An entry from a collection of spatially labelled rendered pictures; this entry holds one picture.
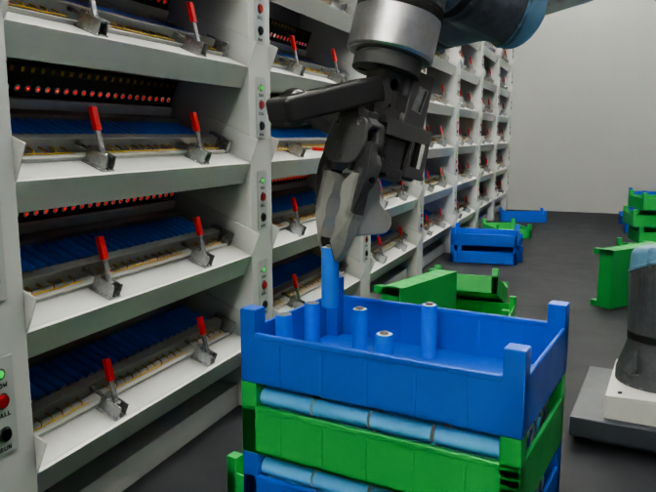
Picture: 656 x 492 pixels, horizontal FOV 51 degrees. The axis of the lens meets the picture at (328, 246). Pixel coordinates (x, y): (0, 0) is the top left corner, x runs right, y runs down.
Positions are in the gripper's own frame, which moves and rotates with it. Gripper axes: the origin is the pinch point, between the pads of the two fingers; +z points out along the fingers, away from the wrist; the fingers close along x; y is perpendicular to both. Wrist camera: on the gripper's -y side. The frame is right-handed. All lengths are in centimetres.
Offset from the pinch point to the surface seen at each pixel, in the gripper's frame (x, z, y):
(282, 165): 79, -13, 33
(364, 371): -7.0, 10.9, 2.8
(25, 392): 31.1, 27.1, -19.7
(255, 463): 4.3, 24.8, -0.2
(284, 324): 4.0, 9.3, -0.6
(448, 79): 200, -85, 170
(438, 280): 81, 5, 88
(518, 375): -19.7, 6.9, 9.3
